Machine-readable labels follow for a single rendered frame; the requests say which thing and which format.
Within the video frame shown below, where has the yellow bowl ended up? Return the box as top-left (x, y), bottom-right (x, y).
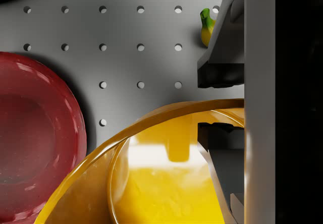
top-left (36, 98), bottom-right (245, 224)

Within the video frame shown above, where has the banana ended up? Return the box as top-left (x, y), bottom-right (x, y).
top-left (200, 8), bottom-right (217, 47)

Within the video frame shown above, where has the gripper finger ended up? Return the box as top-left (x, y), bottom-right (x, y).
top-left (197, 122), bottom-right (245, 224)
top-left (197, 0), bottom-right (245, 89)

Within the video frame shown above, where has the red plate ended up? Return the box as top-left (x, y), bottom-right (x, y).
top-left (0, 51), bottom-right (88, 223)

